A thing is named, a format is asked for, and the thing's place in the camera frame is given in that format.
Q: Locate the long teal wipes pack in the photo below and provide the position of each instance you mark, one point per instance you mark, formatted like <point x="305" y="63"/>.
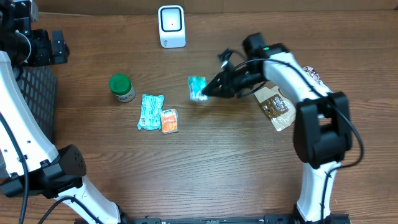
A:
<point x="151" y="108"/>

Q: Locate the white barcode scanner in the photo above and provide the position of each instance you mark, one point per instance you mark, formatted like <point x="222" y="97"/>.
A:
<point x="171" y="21"/>

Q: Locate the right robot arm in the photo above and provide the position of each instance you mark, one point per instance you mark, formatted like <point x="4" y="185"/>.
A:
<point x="322" y="128"/>

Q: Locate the teal tissue pack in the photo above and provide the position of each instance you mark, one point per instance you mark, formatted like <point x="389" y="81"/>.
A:
<point x="195" y="86"/>

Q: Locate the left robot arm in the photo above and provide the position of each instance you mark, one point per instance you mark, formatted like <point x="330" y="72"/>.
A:
<point x="33" y="164"/>

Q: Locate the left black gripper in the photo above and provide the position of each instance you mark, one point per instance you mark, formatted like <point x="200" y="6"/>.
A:
<point x="47" y="55"/>

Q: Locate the grey plastic mesh basket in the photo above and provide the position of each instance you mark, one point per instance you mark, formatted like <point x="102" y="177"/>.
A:
<point x="38" y="86"/>

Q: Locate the brown white snack bag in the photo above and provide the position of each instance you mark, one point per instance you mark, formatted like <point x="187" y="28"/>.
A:
<point x="277" y="108"/>

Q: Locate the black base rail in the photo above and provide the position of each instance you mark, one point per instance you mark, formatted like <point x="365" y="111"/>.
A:
<point x="211" y="221"/>

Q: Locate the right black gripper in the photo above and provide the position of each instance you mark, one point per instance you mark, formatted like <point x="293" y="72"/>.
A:
<point x="229" y="88"/>

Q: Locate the green capped plastic bottle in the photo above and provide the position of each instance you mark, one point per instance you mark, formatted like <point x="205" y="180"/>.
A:
<point x="121" y="86"/>

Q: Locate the orange tissue pack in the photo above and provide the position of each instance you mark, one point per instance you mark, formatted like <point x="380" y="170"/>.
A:
<point x="169" y="120"/>

